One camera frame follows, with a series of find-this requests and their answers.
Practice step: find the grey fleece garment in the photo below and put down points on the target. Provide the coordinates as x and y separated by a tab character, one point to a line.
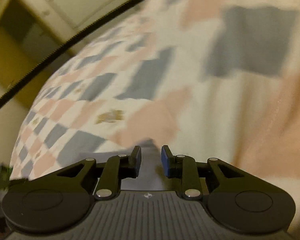
151	175

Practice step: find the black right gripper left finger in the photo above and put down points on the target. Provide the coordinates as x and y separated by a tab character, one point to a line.
61	199

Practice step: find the white wardrobe doors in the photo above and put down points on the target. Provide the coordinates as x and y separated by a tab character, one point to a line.
63	18

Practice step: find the folded clothes stack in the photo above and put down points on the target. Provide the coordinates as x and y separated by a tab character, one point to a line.
0	177

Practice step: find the checkered pink grey quilt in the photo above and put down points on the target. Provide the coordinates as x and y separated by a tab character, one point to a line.
208	78

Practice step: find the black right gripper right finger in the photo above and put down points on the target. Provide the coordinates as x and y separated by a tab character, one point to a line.
234	198

